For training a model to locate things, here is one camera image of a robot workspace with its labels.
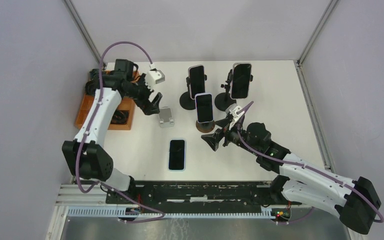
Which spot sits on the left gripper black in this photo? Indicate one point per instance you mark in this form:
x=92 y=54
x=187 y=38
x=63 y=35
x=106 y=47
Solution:
x=149 y=107

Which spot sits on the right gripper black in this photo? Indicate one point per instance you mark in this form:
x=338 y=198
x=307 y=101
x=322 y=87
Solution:
x=213 y=139

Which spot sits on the brown round base stand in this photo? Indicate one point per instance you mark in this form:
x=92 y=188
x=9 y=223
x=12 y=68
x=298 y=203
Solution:
x=205 y=127

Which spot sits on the silver white phone stand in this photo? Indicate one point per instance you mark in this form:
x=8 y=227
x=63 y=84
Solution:
x=165 y=116

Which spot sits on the lilac cased phone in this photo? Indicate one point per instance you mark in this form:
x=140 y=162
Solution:
x=204 y=107

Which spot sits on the light blue cased phone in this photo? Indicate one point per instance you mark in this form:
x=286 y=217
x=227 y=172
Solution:
x=177 y=155

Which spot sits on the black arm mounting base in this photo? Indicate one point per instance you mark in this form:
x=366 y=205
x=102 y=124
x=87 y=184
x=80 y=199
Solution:
x=206 y=197

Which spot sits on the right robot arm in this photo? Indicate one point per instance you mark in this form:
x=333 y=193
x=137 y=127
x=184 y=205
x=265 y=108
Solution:
x=355 y=202

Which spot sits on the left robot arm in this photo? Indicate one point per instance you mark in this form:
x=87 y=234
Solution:
x=85 y=154

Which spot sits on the black rear right stand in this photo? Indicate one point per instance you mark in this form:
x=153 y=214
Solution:
x=223 y=100

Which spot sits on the black stand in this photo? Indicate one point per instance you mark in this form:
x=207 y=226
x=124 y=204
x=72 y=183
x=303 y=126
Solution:
x=223 y=100
x=185 y=101

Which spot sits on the black rear left stand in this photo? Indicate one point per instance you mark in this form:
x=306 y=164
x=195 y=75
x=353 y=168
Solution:
x=185 y=101

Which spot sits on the white cased rear left phone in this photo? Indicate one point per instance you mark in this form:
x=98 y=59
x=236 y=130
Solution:
x=197 y=80

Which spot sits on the white cased phone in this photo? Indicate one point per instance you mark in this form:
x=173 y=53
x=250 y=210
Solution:
x=197 y=80
x=241 y=78

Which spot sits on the white cased rear right phone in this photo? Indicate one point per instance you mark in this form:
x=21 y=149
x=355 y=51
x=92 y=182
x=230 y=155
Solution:
x=241 y=78

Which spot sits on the orange compartment tray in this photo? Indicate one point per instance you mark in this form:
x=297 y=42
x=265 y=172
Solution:
x=122 y=119

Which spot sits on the green bundle at corner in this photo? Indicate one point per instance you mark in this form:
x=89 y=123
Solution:
x=94 y=75

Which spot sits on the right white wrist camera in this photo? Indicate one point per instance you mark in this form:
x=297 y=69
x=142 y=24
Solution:
x=234 y=113

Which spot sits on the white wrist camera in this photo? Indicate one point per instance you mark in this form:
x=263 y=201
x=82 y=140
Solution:
x=234 y=113
x=153 y=77

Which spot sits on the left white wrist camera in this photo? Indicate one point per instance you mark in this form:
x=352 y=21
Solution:
x=153 y=77

